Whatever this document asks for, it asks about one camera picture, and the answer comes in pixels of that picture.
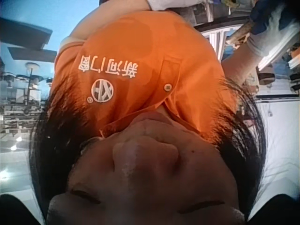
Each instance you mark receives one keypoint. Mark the person's left hand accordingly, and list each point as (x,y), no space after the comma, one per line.
(173,4)

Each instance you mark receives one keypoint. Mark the person's right hand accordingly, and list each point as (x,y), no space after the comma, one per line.
(274,28)

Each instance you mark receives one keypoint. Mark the shelf with dark parts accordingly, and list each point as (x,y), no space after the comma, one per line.
(281,70)

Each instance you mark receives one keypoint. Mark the white covered table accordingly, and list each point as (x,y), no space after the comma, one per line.
(281,131)

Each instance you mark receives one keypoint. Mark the dark flat table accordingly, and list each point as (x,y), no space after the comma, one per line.
(32,54)
(23,32)

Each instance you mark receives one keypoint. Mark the cluttered workbench with machines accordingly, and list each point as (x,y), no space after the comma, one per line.
(21,93)

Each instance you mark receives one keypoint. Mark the aluminium frame rack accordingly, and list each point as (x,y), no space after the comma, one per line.
(211,25)

